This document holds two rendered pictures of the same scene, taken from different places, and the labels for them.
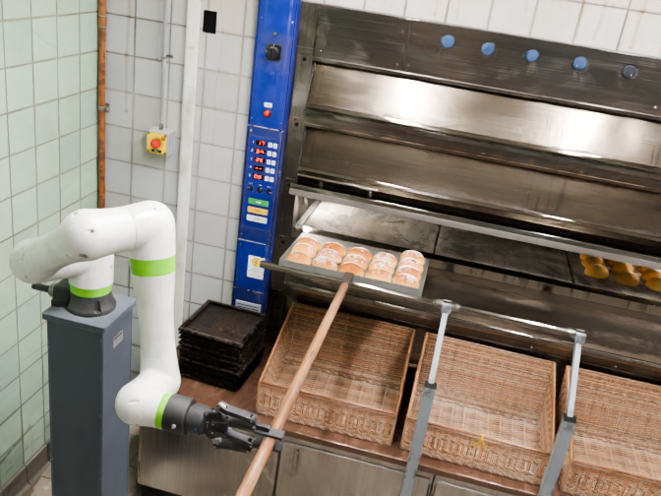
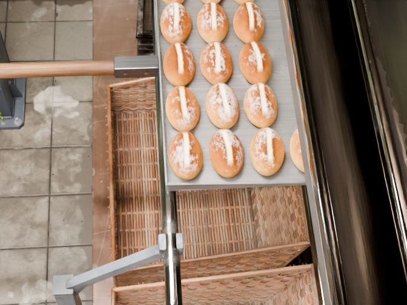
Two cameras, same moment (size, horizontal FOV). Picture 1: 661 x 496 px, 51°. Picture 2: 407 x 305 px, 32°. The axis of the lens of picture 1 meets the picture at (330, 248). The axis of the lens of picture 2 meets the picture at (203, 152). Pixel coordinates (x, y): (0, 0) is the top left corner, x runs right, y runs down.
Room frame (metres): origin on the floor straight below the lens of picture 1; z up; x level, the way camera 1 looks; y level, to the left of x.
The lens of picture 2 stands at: (2.19, -0.91, 2.40)
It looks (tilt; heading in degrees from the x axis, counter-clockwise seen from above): 62 degrees down; 70
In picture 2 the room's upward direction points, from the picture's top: 7 degrees clockwise
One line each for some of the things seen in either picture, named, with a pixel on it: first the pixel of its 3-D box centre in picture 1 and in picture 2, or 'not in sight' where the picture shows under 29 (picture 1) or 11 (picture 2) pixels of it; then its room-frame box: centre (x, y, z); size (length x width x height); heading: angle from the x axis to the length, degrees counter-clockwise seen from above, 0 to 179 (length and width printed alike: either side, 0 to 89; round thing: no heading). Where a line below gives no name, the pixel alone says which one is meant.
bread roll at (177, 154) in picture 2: (406, 280); (185, 152); (2.38, -0.30, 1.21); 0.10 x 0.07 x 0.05; 82
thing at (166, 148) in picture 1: (160, 141); not in sight; (2.85, 0.77, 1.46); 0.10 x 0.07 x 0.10; 80
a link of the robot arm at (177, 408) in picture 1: (181, 413); not in sight; (1.42, 0.31, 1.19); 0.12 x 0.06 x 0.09; 171
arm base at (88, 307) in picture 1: (74, 292); not in sight; (1.88, 0.76, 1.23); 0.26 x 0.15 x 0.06; 81
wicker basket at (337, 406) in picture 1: (338, 368); (198, 170); (2.47, -0.11, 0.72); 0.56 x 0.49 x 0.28; 81
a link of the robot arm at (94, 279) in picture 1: (87, 260); not in sight; (1.86, 0.71, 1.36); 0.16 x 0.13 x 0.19; 135
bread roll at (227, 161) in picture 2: (408, 272); (226, 150); (2.45, -0.31, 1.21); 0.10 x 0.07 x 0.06; 84
